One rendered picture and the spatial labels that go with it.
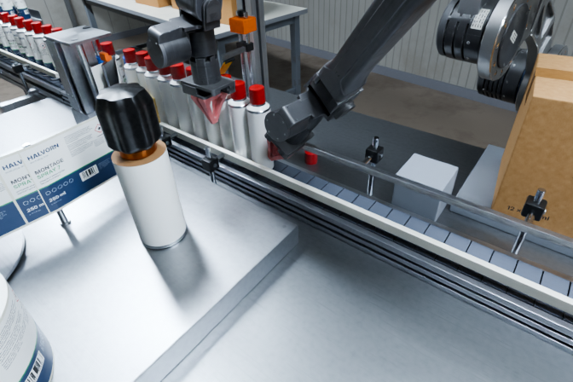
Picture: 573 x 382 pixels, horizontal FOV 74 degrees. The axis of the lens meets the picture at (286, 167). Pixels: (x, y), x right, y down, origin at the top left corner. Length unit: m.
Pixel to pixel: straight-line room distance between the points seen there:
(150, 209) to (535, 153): 0.68
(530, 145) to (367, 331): 0.43
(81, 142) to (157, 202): 0.23
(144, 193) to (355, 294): 0.40
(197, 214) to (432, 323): 0.48
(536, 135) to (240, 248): 0.56
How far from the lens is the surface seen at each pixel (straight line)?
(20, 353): 0.60
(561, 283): 0.78
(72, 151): 0.84
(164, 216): 0.71
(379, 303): 0.71
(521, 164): 0.82
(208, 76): 0.78
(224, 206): 0.81
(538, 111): 0.77
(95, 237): 0.83
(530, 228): 0.72
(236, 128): 0.86
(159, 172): 0.66
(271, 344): 0.66
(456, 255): 0.70
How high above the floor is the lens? 1.40
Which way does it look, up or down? 35 degrees down
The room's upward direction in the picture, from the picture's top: 3 degrees counter-clockwise
